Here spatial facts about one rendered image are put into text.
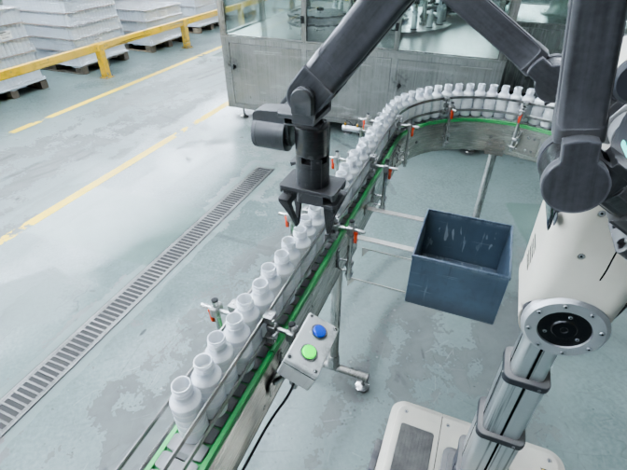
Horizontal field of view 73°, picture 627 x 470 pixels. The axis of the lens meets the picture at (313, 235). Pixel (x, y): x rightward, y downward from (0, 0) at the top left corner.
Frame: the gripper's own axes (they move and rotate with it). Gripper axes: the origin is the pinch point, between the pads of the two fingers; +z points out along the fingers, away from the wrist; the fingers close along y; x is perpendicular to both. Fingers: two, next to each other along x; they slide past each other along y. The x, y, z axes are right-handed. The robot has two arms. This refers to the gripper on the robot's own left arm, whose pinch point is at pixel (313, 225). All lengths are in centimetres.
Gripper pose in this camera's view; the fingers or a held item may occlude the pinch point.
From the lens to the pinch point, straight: 78.9
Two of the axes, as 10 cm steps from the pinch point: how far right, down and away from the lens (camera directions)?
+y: 9.3, 2.2, -3.1
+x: 3.8, -5.5, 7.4
